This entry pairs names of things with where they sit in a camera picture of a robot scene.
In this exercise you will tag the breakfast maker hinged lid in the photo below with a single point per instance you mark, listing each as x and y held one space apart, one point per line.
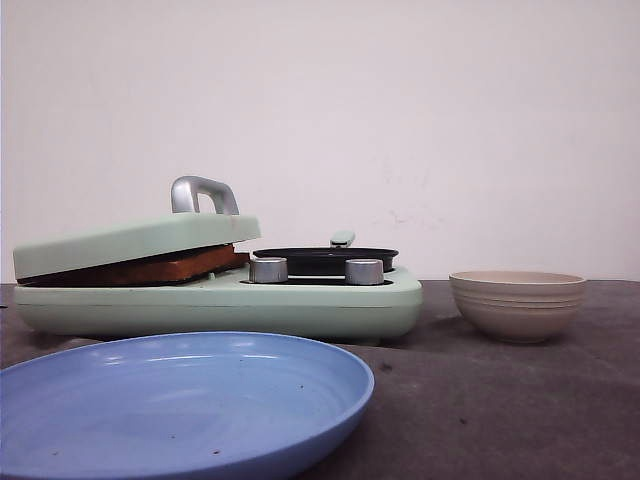
170 233

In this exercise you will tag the beige ceramic bowl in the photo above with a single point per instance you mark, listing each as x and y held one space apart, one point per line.
518 306

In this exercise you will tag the mint green breakfast maker base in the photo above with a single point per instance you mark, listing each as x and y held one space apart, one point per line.
313 307

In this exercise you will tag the black round frying pan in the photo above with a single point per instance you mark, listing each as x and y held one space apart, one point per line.
326 261

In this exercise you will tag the right silver control knob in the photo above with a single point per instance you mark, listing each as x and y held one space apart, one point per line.
364 272

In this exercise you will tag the silver control knob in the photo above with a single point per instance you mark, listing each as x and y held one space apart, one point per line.
268 270
364 272

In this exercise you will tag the left silver control knob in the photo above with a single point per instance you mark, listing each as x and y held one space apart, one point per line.
268 270

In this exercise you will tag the blue plate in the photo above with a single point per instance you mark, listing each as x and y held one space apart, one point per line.
225 405

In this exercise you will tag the mint green pan handle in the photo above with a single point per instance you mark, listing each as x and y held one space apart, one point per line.
342 239

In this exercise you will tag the silver lid handle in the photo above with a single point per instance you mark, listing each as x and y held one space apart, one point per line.
185 192

